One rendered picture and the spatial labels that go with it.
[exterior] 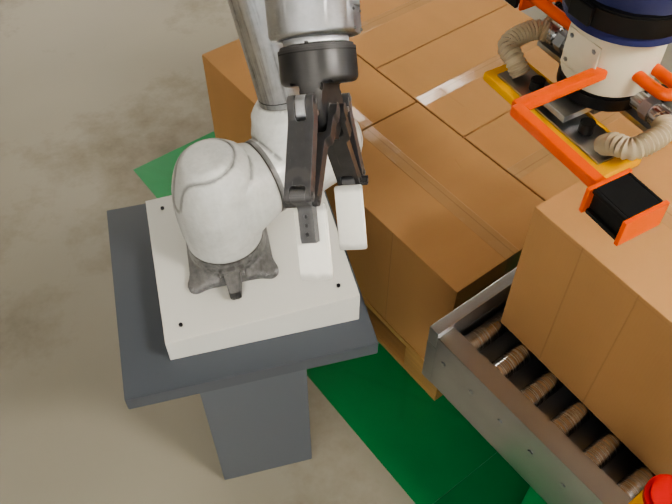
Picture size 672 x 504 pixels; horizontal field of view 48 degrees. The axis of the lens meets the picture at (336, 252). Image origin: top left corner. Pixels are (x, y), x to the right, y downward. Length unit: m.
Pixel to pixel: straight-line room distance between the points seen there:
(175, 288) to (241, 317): 0.16
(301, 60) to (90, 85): 2.75
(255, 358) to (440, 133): 1.02
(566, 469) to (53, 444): 1.44
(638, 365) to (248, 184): 0.80
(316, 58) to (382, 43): 1.87
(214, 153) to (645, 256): 0.81
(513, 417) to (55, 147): 2.14
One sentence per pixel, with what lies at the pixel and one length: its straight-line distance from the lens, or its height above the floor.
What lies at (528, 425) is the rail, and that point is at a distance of 1.65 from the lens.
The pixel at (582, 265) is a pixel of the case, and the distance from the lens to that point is 1.50.
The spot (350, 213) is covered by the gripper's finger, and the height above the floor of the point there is 1.43.
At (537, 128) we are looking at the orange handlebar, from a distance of 1.28.
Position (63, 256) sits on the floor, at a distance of 2.77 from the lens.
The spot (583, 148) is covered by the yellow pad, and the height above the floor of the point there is 1.10.
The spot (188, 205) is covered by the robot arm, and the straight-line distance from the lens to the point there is 1.39.
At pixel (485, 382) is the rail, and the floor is 0.60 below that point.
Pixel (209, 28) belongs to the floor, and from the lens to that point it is 3.64.
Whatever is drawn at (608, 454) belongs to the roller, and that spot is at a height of 0.54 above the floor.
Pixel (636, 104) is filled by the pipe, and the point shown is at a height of 1.15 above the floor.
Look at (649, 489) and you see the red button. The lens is 1.15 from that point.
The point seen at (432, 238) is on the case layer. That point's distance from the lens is 1.96.
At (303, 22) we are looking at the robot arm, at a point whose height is 1.64.
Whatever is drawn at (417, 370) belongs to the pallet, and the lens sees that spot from 2.29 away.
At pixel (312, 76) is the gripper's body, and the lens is 0.71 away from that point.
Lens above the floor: 2.03
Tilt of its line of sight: 51 degrees down
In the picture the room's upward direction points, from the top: straight up
